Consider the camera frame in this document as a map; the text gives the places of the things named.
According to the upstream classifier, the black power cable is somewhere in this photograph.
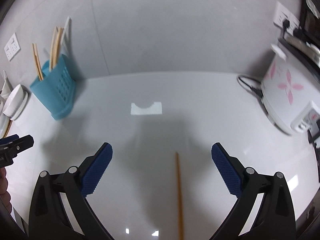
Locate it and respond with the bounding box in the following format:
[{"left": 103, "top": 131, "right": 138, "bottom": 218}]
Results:
[{"left": 236, "top": 75, "right": 264, "bottom": 98}]

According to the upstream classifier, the white wall socket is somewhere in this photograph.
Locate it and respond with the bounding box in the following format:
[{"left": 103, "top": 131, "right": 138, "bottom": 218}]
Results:
[
  {"left": 273, "top": 1, "right": 299, "bottom": 35},
  {"left": 4, "top": 33, "right": 21, "bottom": 62}
]

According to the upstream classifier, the chopstick with green end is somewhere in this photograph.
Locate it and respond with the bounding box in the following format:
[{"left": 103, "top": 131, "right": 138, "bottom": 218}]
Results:
[{"left": 175, "top": 152, "right": 184, "bottom": 240}]

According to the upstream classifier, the white floral rice cooker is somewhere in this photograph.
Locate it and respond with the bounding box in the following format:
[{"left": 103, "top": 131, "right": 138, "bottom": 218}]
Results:
[{"left": 261, "top": 43, "right": 319, "bottom": 135}]

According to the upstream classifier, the blue plastic utensil holder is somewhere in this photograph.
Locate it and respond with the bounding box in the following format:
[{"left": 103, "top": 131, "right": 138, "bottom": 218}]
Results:
[{"left": 30, "top": 54, "right": 76, "bottom": 120}]

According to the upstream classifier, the white wall socket right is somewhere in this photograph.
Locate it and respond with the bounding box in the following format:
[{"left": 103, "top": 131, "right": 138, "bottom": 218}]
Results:
[{"left": 273, "top": 1, "right": 299, "bottom": 35}]

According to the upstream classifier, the white ceramic bowl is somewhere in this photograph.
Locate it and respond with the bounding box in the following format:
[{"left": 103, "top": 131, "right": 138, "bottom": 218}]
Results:
[{"left": 3, "top": 85, "right": 28, "bottom": 120}]

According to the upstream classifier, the dark-ended chopstick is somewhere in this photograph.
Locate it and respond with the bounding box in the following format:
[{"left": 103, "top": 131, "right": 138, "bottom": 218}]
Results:
[{"left": 32, "top": 43, "right": 43, "bottom": 81}]

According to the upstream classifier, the person's left hand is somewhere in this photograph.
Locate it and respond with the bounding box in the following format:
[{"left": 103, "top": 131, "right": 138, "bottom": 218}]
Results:
[{"left": 0, "top": 167, "right": 12, "bottom": 213}]

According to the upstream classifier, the white wall socket left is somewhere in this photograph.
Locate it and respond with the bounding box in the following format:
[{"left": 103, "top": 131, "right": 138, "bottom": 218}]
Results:
[{"left": 4, "top": 33, "right": 21, "bottom": 62}]

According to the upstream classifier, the chopstick with blue band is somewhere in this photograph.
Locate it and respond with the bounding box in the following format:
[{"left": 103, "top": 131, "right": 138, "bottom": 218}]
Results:
[{"left": 33, "top": 43, "right": 43, "bottom": 81}]

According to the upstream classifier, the white ceramic dish stack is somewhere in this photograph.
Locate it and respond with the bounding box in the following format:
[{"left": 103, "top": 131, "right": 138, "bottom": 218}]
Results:
[{"left": 1, "top": 71, "right": 13, "bottom": 139}]

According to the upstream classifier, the chopstick with blue dotted end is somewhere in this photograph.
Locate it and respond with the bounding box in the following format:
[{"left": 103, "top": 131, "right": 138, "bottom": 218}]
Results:
[{"left": 49, "top": 27, "right": 58, "bottom": 72}]

